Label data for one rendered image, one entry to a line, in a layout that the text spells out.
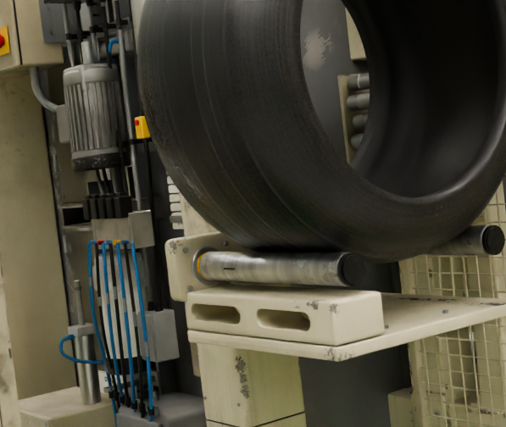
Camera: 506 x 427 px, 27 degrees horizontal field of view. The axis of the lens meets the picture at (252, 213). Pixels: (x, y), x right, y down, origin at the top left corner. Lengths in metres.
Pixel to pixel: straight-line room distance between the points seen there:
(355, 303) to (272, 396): 0.43
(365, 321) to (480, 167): 0.30
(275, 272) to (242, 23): 0.37
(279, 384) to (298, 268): 0.39
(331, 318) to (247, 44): 0.37
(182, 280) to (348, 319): 0.35
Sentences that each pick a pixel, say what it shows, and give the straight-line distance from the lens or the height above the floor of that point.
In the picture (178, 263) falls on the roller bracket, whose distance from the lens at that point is 1.64.
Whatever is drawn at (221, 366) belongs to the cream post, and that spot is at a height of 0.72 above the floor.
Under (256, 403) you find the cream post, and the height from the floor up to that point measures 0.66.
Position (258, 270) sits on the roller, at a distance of 1.53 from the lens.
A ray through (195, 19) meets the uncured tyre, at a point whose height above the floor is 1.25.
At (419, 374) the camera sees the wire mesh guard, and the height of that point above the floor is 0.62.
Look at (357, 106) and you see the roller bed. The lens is 2.04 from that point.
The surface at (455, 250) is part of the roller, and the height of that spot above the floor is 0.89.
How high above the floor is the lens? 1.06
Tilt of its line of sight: 3 degrees down
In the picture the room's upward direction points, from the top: 7 degrees counter-clockwise
